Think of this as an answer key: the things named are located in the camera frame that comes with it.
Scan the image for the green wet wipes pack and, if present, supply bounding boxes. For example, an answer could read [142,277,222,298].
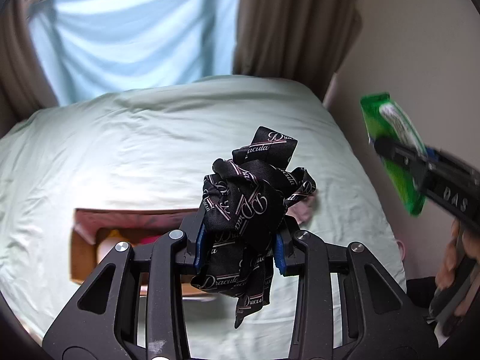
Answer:
[360,93,427,216]

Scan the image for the black printed scarf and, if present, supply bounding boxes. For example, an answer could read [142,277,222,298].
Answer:
[191,126,317,328]

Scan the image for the white mesh yellow-trimmed pouch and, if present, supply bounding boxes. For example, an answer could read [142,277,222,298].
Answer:
[96,229,122,264]

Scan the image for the pink leather pouch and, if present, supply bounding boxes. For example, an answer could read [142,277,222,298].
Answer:
[139,235,161,245]

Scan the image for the person's right hand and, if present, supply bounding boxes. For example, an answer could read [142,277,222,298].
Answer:
[435,219,480,316]

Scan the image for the cardboard box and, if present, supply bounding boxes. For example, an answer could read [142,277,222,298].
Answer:
[70,208,196,284]

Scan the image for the pink striped cloth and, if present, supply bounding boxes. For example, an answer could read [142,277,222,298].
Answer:
[286,193,317,225]

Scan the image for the pale green bed sheet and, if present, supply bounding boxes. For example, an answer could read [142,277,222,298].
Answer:
[1,76,406,344]

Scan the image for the light blue curtain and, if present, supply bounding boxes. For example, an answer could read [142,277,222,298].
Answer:
[28,0,241,107]

